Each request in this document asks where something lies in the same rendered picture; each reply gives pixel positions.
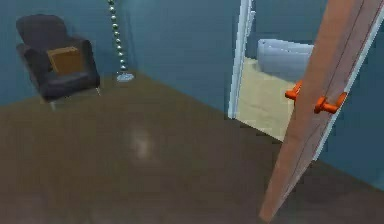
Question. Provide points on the black armchair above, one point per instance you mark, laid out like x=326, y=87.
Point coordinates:
x=50, y=43

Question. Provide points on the brown wooden room door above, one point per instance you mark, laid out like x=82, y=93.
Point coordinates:
x=320, y=100

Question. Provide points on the pale blue sofa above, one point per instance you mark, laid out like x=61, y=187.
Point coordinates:
x=283, y=58

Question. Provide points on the beaded silver floor lamp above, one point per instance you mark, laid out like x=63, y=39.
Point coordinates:
x=118, y=43

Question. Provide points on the brown square cushion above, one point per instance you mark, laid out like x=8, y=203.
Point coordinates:
x=66, y=60

